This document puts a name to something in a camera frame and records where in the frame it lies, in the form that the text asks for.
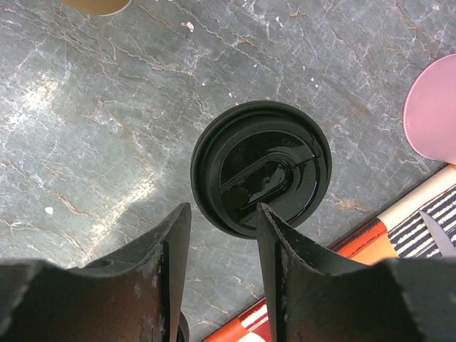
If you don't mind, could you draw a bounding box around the patterned orange cloth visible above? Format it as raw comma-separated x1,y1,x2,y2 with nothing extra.
205,165,455,341

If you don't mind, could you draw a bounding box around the pink straw holder cup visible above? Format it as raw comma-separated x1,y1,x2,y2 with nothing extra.
403,54,455,165

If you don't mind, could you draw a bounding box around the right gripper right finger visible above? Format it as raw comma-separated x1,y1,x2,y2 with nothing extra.
256,203,455,341

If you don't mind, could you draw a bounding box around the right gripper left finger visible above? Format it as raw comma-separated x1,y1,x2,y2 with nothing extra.
1,202,191,341

